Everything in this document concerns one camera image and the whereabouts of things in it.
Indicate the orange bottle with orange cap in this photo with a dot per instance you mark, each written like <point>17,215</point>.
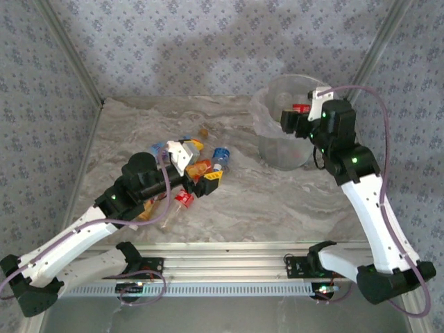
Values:
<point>203,132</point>

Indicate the water bottle red label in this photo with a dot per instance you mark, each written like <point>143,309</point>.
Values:
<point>301,108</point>

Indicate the crushed orange bottle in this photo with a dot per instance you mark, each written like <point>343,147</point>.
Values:
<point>199,170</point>

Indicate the clear cola bottle red label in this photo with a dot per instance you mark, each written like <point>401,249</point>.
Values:
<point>184,199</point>

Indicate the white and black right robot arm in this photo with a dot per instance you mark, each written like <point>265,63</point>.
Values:
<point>378,222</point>

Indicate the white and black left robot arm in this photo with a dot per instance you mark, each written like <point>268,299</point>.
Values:
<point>69,243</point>

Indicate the clear plastic bin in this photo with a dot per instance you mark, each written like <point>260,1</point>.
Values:
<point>284,156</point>

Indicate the crushed bottle bright blue label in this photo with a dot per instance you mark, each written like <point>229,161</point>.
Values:
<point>221,156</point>

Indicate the aluminium mounting beam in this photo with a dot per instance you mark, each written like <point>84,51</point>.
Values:
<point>222,263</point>

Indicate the small circuit board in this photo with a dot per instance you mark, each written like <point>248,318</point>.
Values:
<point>324,289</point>
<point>130,287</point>

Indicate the aluminium frame post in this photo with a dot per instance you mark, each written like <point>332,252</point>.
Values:
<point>74,52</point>
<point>374,52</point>

